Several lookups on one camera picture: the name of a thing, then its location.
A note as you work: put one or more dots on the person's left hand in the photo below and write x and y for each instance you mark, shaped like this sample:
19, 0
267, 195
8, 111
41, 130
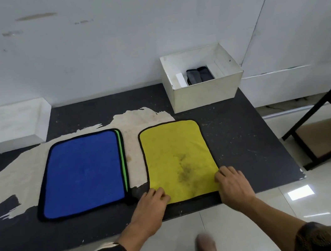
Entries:
149, 210

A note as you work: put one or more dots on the metal floor rail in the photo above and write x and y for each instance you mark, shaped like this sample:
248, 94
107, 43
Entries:
289, 112

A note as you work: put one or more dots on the white flat box lid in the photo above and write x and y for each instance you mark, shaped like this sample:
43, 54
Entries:
4, 125

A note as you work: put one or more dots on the white box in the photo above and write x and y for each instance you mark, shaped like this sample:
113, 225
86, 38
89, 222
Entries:
207, 94

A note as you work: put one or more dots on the person's right forearm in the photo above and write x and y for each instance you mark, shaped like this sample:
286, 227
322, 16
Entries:
277, 225

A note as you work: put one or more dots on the black stool frame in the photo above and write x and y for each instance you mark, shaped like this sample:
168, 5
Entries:
305, 151

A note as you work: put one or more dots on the person's right hand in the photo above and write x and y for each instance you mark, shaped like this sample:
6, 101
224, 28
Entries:
234, 188

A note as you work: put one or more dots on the yellow microfibre cloth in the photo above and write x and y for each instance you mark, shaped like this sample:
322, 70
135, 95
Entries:
173, 154

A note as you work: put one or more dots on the stack of microfibre cloths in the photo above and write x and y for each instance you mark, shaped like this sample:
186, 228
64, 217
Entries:
81, 172

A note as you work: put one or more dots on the person's right foot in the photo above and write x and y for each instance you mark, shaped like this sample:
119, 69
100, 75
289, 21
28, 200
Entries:
206, 245

